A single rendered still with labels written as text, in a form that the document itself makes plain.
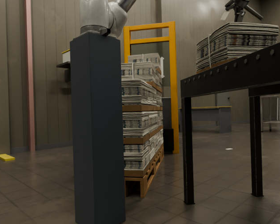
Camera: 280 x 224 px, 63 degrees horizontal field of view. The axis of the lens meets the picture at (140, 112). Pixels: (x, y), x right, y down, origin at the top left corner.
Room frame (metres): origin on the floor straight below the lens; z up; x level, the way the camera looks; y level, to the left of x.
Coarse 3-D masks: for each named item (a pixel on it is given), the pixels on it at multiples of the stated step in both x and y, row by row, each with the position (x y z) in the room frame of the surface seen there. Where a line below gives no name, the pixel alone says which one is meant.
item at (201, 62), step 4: (204, 40) 1.39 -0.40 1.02; (196, 44) 1.50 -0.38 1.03; (200, 44) 1.45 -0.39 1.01; (204, 44) 1.40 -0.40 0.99; (200, 48) 1.45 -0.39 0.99; (204, 48) 1.39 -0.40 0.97; (200, 52) 1.45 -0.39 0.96; (204, 52) 1.40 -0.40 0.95; (196, 56) 1.50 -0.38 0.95; (200, 56) 1.45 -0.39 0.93; (204, 56) 1.39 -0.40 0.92; (200, 60) 1.44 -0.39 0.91; (204, 60) 1.39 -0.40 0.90; (196, 64) 1.50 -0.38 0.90; (200, 64) 1.44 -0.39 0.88; (204, 64) 1.39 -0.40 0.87; (196, 68) 1.50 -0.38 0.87; (200, 68) 1.45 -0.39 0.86
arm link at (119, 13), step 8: (120, 0) 1.39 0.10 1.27; (128, 0) 1.39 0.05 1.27; (112, 8) 1.37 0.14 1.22; (120, 8) 1.39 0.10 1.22; (128, 8) 1.43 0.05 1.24; (120, 16) 1.39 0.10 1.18; (112, 24) 1.36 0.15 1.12; (120, 24) 1.42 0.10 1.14; (112, 32) 1.41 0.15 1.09; (120, 32) 1.50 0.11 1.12
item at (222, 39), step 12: (228, 24) 1.14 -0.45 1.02; (240, 24) 1.15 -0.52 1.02; (252, 24) 1.16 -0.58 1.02; (264, 24) 1.18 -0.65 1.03; (216, 36) 1.26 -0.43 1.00; (228, 36) 1.14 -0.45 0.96; (240, 36) 1.16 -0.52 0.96; (252, 36) 1.17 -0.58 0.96; (264, 36) 1.19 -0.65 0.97; (276, 36) 1.20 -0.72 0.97; (216, 48) 1.26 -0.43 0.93; (228, 48) 1.15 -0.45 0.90; (240, 48) 1.16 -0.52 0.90; (252, 48) 1.17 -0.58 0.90; (216, 60) 1.25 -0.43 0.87
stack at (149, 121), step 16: (128, 80) 1.61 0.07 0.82; (128, 96) 1.61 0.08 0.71; (144, 96) 1.73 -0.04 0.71; (128, 112) 1.61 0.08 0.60; (144, 112) 1.69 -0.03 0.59; (128, 128) 1.61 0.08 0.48; (144, 128) 1.68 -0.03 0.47; (128, 144) 1.63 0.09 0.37; (144, 144) 1.71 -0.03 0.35; (160, 144) 2.69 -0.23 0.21; (128, 160) 1.61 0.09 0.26; (144, 160) 1.66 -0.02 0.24; (160, 160) 2.63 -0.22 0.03; (128, 176) 1.64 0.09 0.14; (144, 176) 1.63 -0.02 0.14; (128, 192) 1.70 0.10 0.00; (144, 192) 1.61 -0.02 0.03
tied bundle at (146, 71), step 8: (128, 64) 2.20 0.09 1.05; (136, 64) 2.19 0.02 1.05; (144, 64) 2.17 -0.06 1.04; (152, 64) 2.23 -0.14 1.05; (128, 72) 2.20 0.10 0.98; (136, 72) 2.18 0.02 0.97; (144, 72) 2.17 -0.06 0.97; (152, 72) 2.22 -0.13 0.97; (144, 80) 2.18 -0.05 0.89; (152, 80) 2.18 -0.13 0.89
